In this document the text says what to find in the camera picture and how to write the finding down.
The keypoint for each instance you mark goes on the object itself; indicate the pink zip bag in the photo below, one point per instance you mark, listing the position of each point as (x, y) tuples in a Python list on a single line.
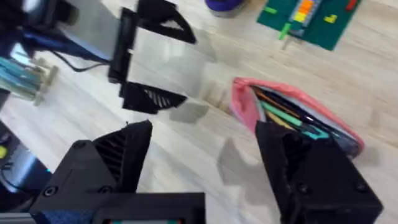
[(248, 102)]

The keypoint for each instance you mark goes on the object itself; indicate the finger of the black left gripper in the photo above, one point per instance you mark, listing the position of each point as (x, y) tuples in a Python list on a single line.
[(146, 98), (164, 18)]

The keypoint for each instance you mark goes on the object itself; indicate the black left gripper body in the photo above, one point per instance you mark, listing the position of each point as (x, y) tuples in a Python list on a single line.
[(122, 46)]

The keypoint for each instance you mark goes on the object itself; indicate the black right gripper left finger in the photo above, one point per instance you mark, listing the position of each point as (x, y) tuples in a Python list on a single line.
[(93, 168)]

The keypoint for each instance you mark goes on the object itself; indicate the purple round object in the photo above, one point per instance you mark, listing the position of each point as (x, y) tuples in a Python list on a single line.
[(224, 5)]

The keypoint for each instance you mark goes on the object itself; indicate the green board with toy blocks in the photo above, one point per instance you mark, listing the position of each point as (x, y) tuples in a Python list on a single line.
[(314, 21)]

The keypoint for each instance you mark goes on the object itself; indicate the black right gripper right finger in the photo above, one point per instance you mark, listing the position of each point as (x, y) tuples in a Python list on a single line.
[(317, 186)]

